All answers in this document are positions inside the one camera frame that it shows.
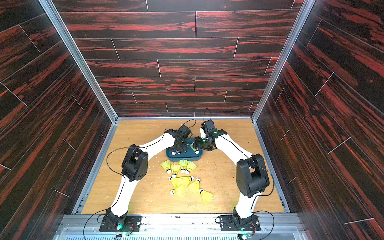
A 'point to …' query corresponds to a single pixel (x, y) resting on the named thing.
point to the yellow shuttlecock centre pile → (177, 182)
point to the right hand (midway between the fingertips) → (200, 144)
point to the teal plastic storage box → (189, 155)
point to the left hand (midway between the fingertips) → (184, 150)
